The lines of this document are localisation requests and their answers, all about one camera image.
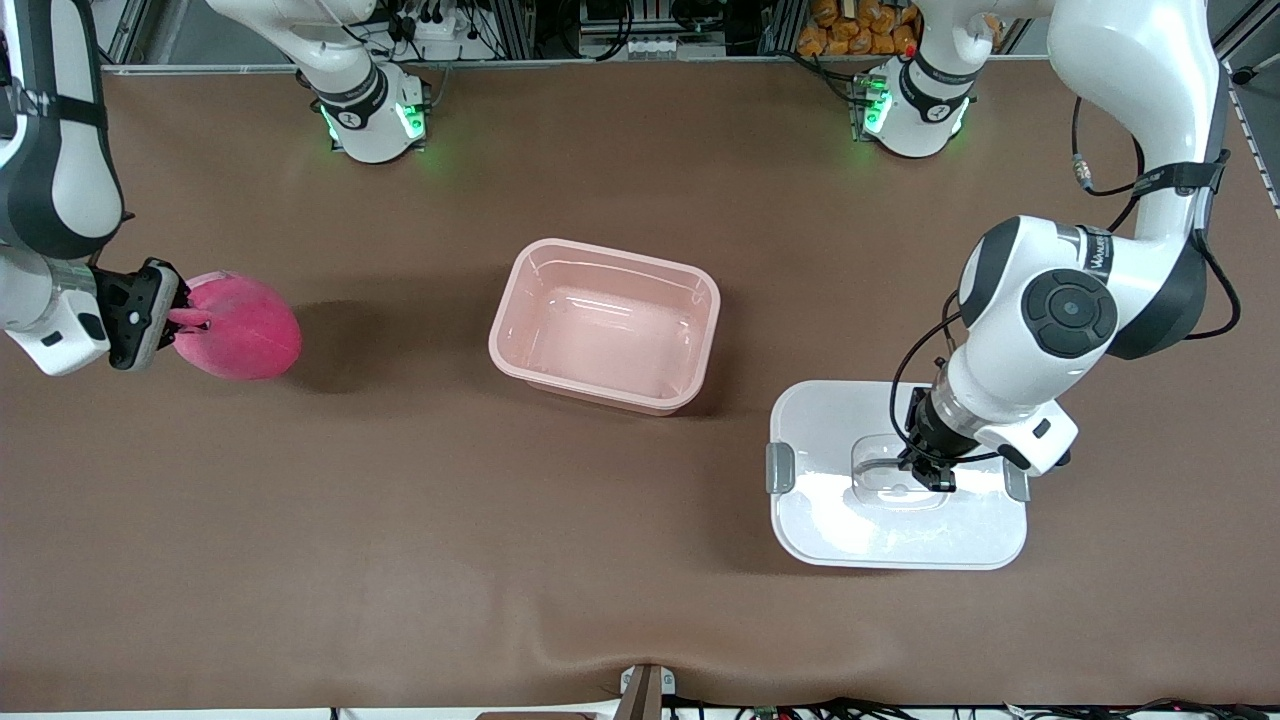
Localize silver table edge rail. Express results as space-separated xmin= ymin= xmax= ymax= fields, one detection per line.
xmin=100 ymin=55 xmax=1051 ymax=77

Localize white box lid grey latches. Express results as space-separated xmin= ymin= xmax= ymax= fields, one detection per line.
xmin=766 ymin=379 xmax=1031 ymax=571

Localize metal table edge bracket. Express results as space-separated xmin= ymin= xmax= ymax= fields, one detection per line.
xmin=618 ymin=663 xmax=677 ymax=720

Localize pink plastic box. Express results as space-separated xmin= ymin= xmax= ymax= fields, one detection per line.
xmin=488 ymin=238 xmax=721 ymax=417

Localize orange mesh bag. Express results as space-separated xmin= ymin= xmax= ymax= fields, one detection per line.
xmin=797 ymin=0 xmax=926 ymax=57

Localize pink plush toy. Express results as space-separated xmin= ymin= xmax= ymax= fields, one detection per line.
xmin=168 ymin=270 xmax=303 ymax=382

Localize white power strip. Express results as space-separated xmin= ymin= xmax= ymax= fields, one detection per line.
xmin=395 ymin=8 xmax=463 ymax=49

